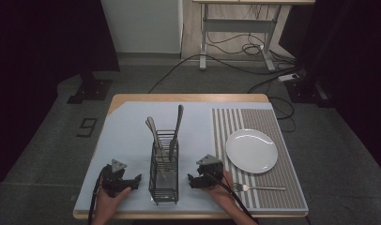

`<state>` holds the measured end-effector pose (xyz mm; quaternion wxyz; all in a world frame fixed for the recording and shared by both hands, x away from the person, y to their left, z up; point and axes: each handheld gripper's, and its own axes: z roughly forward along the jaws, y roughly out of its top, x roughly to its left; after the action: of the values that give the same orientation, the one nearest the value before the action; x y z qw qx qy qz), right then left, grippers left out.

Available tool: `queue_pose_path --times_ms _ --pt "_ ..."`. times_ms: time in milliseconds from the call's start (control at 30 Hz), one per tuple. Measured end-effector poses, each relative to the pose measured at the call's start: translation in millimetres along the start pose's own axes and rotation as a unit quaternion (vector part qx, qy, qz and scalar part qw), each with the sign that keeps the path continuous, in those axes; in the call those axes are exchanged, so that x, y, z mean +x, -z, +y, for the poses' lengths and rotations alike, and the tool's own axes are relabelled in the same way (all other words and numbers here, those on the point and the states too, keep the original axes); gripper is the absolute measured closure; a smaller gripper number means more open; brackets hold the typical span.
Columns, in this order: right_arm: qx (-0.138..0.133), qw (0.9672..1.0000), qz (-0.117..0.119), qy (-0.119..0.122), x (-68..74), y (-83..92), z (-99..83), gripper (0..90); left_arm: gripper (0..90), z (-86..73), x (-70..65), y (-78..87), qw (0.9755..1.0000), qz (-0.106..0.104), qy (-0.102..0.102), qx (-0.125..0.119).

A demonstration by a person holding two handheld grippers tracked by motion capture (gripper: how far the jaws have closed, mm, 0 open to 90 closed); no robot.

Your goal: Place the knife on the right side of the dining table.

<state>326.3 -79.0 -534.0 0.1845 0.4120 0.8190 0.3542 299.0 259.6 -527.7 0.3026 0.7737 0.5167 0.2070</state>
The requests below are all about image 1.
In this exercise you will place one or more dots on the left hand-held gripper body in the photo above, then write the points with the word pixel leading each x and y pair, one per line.
pixel 112 182

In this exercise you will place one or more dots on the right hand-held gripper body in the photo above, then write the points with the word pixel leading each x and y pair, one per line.
pixel 210 173

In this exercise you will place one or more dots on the person's right hand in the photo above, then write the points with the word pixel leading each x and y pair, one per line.
pixel 222 193

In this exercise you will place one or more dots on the light blue table mat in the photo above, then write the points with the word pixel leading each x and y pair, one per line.
pixel 129 137

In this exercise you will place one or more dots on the white round plate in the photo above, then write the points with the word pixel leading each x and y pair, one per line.
pixel 251 151

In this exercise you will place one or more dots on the silver utensils in holder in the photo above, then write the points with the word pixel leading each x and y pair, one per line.
pixel 176 131

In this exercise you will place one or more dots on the steel fork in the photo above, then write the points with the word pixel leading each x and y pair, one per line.
pixel 260 187

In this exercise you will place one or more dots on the grey striped placemat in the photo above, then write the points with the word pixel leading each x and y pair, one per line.
pixel 282 187

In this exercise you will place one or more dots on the black stand base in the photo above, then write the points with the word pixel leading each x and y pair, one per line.
pixel 90 90

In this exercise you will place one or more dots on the white power strip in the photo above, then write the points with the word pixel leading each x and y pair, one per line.
pixel 288 77

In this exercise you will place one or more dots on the black equipment stand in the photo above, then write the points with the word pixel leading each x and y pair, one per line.
pixel 307 84

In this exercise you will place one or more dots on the white cabinet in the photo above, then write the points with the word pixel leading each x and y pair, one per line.
pixel 141 25

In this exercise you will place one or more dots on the white desk frame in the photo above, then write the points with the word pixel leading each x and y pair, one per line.
pixel 238 25

